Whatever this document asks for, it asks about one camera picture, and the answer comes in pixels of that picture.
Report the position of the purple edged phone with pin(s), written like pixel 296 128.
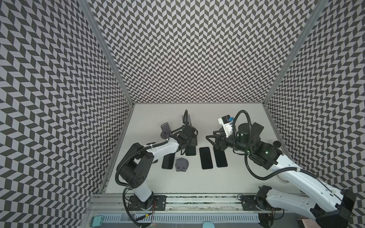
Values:
pixel 151 143

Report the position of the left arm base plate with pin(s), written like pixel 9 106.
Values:
pixel 154 202

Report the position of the front centre round stand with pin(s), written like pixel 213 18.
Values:
pixel 181 165

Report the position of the aluminium front rail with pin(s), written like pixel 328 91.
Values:
pixel 185 203

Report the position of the small jar black lid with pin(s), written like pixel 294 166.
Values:
pixel 277 144

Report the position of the brown box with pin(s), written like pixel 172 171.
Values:
pixel 305 223

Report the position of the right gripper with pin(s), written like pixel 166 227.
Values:
pixel 220 139

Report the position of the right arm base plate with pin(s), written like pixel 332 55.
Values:
pixel 252 203

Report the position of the white slotted cable duct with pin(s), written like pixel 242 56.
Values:
pixel 188 218

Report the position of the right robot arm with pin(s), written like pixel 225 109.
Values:
pixel 328 206

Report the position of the teal box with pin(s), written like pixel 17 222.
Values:
pixel 97 221

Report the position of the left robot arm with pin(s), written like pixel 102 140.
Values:
pixel 133 169

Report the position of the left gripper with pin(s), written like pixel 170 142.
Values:
pixel 194 142

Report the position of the teal round button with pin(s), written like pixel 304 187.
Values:
pixel 208 225

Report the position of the back left round stand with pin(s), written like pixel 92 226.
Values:
pixel 165 130

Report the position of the tape roll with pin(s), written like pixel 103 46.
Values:
pixel 282 178

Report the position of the black phone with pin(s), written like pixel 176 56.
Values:
pixel 206 158
pixel 190 151
pixel 220 158
pixel 168 161

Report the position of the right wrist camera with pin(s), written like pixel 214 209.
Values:
pixel 227 124

